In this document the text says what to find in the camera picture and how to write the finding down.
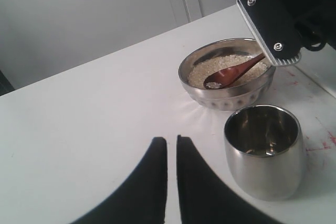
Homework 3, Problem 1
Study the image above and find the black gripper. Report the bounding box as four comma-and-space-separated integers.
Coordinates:
280, 0, 335, 51

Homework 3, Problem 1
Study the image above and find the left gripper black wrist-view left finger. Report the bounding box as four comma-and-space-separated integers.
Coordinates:
74, 137, 167, 223

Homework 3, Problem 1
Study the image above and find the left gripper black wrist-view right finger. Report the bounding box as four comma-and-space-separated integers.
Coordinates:
176, 135, 279, 223

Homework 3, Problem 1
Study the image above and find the brown wooden spoon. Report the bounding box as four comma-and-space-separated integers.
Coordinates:
203, 53, 265, 90

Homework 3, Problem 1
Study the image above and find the small steel cup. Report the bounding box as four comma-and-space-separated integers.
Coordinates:
224, 104, 306, 201

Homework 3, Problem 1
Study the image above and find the steel bowl of rice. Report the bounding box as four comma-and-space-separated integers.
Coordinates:
178, 38, 276, 111

